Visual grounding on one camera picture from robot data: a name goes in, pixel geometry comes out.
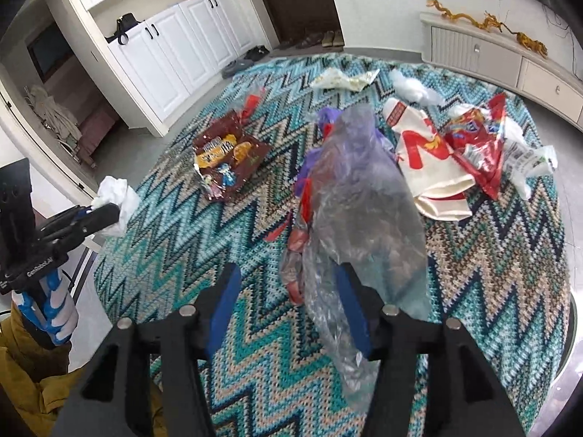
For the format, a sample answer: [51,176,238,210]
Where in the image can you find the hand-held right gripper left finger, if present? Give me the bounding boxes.
[52,261,242,437]

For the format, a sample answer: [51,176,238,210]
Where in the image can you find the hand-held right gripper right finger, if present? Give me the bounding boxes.
[334,261,527,437]

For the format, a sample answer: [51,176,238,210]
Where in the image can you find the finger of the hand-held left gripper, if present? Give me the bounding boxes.
[43,203,121,256]
[55,206,94,231]

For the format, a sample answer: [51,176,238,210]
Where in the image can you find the clear plastic bag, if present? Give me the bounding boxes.
[280,102,433,413]

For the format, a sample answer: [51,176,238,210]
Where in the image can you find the person's left forearm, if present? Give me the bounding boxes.
[0,303,87,425]

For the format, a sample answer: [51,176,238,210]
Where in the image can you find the person's left hand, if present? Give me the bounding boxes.
[13,268,79,347]

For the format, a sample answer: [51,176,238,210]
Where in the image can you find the zigzag knitted blanket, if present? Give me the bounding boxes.
[93,52,572,437]

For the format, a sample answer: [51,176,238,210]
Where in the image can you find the dark red bench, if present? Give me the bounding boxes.
[75,100,121,146]

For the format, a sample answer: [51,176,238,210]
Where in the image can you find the beige clothes pile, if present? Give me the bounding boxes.
[25,84,85,155]

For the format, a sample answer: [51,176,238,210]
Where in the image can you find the red crumpled wrapper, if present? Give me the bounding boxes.
[296,177,315,226]

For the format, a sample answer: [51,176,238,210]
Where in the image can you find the brown snack packet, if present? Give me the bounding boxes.
[192,110,273,203]

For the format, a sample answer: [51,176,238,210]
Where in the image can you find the white and red paper bag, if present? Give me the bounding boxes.
[382,97,474,221]

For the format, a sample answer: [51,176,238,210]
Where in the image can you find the white built-in cabinet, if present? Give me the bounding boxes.
[57,0,281,137]

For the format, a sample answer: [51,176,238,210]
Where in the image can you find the small red and clear wrapper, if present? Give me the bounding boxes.
[239,86,266,122]

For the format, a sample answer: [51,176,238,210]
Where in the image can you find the black handbag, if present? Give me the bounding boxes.
[104,13,145,45]

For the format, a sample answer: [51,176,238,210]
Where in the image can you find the grey slippers pair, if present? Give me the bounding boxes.
[222,58,253,78]

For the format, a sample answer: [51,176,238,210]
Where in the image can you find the red snack packet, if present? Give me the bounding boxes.
[444,93,508,201]

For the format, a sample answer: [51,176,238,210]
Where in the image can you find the white plastic wrapper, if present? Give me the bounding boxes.
[498,116,559,201]

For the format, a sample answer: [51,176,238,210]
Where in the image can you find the yellowish crumpled wrapper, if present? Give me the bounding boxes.
[311,67,380,92]

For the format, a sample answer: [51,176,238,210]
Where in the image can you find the dark brown door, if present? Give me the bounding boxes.
[246,0,344,48]

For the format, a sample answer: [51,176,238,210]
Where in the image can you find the white television stand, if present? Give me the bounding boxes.
[419,11,583,128]

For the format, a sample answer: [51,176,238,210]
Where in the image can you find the golden dragon ornament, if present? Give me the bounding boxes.
[426,0,504,32]

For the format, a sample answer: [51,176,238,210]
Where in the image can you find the golden tiger ornament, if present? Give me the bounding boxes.
[514,32,549,58]

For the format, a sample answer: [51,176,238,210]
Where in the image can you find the hanging television cables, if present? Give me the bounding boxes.
[542,0,575,44]

